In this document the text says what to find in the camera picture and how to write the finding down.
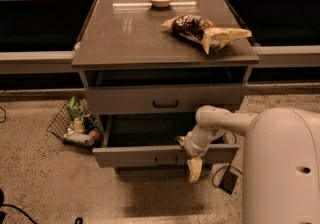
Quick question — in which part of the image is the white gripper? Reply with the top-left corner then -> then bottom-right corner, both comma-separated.
175,131 -> 212,183

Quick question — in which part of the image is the grey drawer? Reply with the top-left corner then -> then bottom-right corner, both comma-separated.
84,84 -> 244,115
92,113 -> 240,169

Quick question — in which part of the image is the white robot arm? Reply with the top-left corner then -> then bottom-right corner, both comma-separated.
177,105 -> 320,224

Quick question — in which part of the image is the grey top drawer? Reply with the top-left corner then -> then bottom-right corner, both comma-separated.
84,84 -> 244,115

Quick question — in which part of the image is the grey drawer cabinet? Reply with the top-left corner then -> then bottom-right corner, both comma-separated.
71,0 -> 260,175

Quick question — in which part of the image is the black floor power box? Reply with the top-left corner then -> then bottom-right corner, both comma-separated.
219,167 -> 238,194

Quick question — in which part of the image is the white bottle in basket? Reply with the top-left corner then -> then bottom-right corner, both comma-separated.
64,133 -> 94,146

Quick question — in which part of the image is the green leafy vegetable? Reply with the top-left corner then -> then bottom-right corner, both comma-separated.
66,97 -> 83,118

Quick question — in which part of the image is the brown chip bag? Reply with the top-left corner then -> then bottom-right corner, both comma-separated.
161,14 -> 252,54

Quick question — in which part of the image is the black floor cable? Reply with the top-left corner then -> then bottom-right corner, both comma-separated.
211,164 -> 244,189

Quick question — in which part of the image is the black wire basket left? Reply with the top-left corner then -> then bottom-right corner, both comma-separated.
47,100 -> 102,148

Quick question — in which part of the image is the black cable bottom left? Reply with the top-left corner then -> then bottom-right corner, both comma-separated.
0,187 -> 84,224

